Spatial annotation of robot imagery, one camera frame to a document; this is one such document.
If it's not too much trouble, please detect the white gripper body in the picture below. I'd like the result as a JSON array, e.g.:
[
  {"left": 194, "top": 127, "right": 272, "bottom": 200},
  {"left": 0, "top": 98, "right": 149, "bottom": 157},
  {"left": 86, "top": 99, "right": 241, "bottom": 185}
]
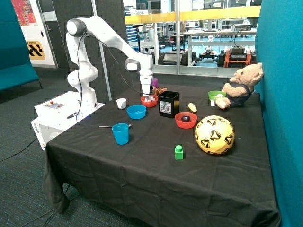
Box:
[{"left": 140, "top": 75, "right": 153, "bottom": 95}]

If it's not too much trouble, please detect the paper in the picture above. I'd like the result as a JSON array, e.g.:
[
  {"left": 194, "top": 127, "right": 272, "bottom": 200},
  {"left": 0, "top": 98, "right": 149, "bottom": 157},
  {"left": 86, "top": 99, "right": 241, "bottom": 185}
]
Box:
[{"left": 144, "top": 96, "right": 156, "bottom": 102}]

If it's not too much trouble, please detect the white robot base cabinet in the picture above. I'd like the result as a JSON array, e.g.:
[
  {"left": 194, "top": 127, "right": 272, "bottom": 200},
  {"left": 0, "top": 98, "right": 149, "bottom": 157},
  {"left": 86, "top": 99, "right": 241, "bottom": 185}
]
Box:
[{"left": 31, "top": 91, "right": 104, "bottom": 150}]

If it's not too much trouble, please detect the black rubbish bin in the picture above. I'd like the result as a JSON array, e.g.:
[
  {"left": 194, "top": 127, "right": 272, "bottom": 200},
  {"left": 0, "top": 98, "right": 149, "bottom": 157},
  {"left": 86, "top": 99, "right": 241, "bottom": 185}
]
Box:
[{"left": 158, "top": 90, "right": 179, "bottom": 118}]

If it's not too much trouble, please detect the red bowl near bin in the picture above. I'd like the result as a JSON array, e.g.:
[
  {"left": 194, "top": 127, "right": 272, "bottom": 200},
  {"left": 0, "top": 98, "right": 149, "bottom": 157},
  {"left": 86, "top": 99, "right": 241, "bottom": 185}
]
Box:
[{"left": 141, "top": 95, "right": 158, "bottom": 107}]

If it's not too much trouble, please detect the orange toy carrot bunch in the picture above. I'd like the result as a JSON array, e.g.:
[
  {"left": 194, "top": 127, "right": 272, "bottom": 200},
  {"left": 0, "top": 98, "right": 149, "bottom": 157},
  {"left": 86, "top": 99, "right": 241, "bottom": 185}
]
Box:
[{"left": 153, "top": 87, "right": 167, "bottom": 96}]

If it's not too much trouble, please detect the purple plastic cup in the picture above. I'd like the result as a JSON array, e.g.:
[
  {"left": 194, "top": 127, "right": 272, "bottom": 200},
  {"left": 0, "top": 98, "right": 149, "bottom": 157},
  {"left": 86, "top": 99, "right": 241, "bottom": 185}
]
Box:
[{"left": 151, "top": 78, "right": 158, "bottom": 88}]

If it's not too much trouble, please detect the blue plastic bowl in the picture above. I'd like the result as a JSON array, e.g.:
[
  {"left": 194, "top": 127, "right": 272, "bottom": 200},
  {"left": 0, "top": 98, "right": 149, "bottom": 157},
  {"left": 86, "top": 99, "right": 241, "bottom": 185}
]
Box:
[{"left": 126, "top": 105, "right": 147, "bottom": 120}]

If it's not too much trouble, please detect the small white cup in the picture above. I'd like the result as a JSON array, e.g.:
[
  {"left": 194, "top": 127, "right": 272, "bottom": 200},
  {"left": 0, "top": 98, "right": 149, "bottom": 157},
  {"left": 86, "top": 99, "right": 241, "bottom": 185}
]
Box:
[{"left": 116, "top": 98, "right": 127, "bottom": 109}]

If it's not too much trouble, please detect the dark purple plum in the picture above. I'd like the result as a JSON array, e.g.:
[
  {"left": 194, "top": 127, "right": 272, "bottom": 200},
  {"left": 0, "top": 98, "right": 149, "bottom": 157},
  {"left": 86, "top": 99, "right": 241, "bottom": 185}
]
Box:
[{"left": 181, "top": 115, "right": 191, "bottom": 122}]

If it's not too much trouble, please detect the yellow toy banana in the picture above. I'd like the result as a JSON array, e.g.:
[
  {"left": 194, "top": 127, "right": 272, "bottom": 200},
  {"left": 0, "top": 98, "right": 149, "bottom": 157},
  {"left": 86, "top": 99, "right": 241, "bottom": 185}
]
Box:
[{"left": 188, "top": 103, "right": 197, "bottom": 112}]

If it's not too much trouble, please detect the blue plastic cup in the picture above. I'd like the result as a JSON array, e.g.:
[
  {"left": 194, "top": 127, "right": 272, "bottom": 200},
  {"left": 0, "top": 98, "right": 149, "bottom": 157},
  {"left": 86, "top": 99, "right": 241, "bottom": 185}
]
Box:
[{"left": 112, "top": 123, "right": 129, "bottom": 145}]

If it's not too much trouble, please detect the red bowl with plum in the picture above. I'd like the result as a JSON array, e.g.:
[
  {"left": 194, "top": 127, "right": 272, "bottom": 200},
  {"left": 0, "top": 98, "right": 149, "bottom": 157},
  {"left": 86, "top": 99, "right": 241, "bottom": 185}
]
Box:
[{"left": 175, "top": 112, "right": 197, "bottom": 129}]

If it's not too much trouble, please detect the black tablecloth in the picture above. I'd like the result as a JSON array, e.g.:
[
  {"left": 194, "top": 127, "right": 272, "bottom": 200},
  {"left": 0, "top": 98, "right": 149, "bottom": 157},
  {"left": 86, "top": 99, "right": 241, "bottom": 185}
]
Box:
[{"left": 43, "top": 85, "right": 281, "bottom": 227}]

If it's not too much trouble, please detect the green toy block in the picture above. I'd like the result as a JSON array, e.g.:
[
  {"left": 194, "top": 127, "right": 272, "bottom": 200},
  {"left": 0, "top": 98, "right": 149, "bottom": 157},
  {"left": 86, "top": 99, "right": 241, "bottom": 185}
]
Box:
[{"left": 174, "top": 145, "right": 184, "bottom": 160}]

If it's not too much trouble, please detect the green plastic bowl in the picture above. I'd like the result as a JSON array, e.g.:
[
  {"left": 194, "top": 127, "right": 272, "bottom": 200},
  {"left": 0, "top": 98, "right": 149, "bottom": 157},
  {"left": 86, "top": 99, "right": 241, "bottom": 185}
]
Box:
[{"left": 208, "top": 90, "right": 226, "bottom": 101}]

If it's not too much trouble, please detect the yellow black soccer ball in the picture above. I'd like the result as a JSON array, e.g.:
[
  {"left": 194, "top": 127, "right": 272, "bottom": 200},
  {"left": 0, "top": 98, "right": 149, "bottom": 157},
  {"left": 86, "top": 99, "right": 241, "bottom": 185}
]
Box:
[{"left": 195, "top": 115, "right": 235, "bottom": 155}]

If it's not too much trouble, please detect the brown teddy bear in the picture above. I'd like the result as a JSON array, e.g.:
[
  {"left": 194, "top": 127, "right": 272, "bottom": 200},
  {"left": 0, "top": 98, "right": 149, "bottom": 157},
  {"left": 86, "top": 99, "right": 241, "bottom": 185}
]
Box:
[{"left": 215, "top": 62, "right": 264, "bottom": 109}]

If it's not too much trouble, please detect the orange black lab cart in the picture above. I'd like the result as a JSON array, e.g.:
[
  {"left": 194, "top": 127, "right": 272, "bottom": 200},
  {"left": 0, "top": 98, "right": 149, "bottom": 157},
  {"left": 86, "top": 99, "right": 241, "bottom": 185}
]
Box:
[{"left": 223, "top": 46, "right": 251, "bottom": 68}]

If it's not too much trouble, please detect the yellow black warning sign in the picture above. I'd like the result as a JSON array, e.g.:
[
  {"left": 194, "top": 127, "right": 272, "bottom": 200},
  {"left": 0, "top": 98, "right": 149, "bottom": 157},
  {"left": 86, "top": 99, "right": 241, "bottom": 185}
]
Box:
[{"left": 27, "top": 41, "right": 45, "bottom": 61}]

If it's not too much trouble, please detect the teal bench seat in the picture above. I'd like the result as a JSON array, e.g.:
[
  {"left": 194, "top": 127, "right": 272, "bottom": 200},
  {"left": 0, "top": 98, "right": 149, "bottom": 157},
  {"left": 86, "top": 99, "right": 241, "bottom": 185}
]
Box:
[{"left": 0, "top": 0, "right": 39, "bottom": 91}]

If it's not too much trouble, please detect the red colourful poster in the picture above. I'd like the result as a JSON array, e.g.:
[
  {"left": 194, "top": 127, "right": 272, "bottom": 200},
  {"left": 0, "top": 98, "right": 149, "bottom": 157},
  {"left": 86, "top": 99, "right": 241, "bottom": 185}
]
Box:
[{"left": 11, "top": 0, "right": 37, "bottom": 26}]

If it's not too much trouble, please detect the teal partition panel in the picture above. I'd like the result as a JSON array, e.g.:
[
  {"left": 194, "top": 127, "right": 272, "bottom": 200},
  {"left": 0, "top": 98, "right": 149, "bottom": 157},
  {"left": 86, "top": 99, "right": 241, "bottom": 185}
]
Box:
[{"left": 256, "top": 0, "right": 303, "bottom": 227}]

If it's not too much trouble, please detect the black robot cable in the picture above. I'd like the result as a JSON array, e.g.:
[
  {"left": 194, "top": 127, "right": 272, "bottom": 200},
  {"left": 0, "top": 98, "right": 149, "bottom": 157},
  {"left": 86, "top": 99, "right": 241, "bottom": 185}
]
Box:
[{"left": 75, "top": 33, "right": 144, "bottom": 123}]

